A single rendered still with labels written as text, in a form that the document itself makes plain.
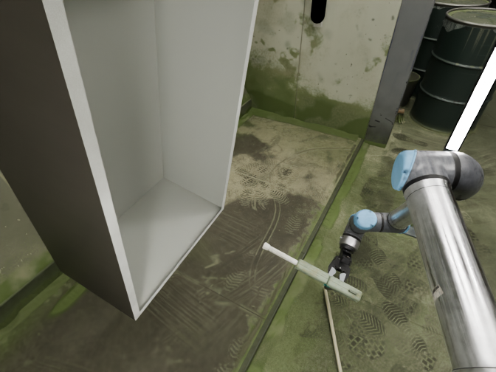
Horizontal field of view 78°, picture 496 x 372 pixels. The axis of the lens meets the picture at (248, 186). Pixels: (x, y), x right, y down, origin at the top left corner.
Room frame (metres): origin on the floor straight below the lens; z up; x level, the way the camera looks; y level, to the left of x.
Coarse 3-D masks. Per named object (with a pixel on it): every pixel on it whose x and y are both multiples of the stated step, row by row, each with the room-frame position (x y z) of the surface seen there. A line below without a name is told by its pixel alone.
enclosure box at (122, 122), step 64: (0, 0) 0.43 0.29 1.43; (64, 0) 0.82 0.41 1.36; (128, 0) 1.01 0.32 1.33; (192, 0) 1.03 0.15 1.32; (256, 0) 0.92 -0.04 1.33; (0, 64) 0.47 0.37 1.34; (64, 64) 0.41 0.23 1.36; (128, 64) 1.00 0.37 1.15; (192, 64) 1.05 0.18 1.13; (0, 128) 0.53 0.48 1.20; (64, 128) 0.43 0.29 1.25; (128, 128) 0.98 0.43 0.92; (192, 128) 1.07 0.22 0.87; (64, 192) 0.48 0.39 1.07; (128, 192) 0.97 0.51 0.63; (192, 192) 1.10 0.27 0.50; (64, 256) 0.59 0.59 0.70; (128, 256) 0.73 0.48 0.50
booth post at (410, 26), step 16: (416, 0) 2.16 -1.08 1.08; (432, 0) 2.12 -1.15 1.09; (400, 16) 2.20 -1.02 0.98; (416, 16) 2.15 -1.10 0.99; (400, 32) 2.18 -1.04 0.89; (416, 32) 2.13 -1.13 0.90; (400, 48) 2.17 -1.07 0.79; (416, 48) 2.12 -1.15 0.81; (400, 64) 2.15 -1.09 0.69; (384, 80) 2.19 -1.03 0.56; (400, 80) 2.14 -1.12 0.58; (384, 96) 2.18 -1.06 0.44; (400, 96) 2.12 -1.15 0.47; (384, 112) 2.16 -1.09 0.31; (368, 128) 2.20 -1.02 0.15; (384, 128) 2.14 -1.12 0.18; (384, 144) 2.12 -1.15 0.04
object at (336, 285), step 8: (264, 248) 0.89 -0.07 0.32; (272, 248) 0.88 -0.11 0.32; (280, 256) 0.85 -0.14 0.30; (288, 256) 0.85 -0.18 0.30; (296, 264) 0.81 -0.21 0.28; (304, 264) 0.80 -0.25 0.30; (304, 272) 0.78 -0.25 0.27; (312, 272) 0.77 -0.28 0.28; (320, 272) 0.77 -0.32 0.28; (320, 280) 0.74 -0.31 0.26; (328, 280) 0.74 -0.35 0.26; (336, 280) 0.73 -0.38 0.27; (328, 288) 0.77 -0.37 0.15; (336, 288) 0.71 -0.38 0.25; (344, 288) 0.70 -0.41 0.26; (352, 288) 0.70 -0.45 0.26; (352, 296) 0.67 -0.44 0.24; (360, 296) 0.67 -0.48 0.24
